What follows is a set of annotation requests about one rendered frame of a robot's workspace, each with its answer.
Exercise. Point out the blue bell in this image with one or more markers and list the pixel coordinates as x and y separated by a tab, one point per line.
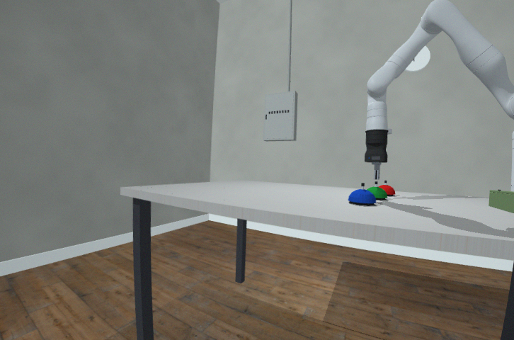
362	197

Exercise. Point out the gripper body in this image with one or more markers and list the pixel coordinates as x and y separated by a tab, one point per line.
376	139

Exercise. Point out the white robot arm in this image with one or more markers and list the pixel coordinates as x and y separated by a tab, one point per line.
479	55

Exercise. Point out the red service bell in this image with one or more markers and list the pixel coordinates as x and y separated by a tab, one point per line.
390	191

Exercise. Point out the green bell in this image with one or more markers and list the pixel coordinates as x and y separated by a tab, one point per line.
378	192

